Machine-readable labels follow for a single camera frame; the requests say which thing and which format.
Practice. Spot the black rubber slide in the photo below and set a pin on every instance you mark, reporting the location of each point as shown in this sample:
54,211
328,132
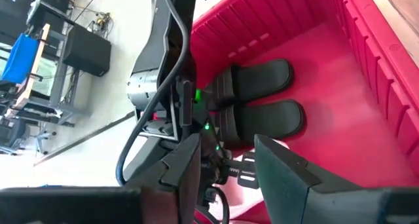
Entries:
262,76
271,119

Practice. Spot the light wooden plank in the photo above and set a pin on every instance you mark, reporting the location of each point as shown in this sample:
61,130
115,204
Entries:
26,86

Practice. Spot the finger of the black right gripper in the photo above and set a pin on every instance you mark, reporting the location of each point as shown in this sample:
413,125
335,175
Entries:
245,170

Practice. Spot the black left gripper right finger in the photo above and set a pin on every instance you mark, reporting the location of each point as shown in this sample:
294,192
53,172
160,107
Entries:
294,191

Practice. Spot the blue-grey metal frame table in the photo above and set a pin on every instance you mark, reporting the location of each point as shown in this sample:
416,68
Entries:
60,86

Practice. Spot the pink rubber slide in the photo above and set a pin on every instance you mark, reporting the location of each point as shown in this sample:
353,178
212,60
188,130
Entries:
234,191

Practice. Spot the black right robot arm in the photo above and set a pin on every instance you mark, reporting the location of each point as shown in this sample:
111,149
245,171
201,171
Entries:
147,53

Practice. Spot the red plastic bin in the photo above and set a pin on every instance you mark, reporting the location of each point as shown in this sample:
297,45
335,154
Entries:
327,119

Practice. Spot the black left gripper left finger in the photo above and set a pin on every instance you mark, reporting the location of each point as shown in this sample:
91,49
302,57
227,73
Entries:
176,184

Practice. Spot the black cabinet box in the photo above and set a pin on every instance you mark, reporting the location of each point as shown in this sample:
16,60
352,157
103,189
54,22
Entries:
86,50

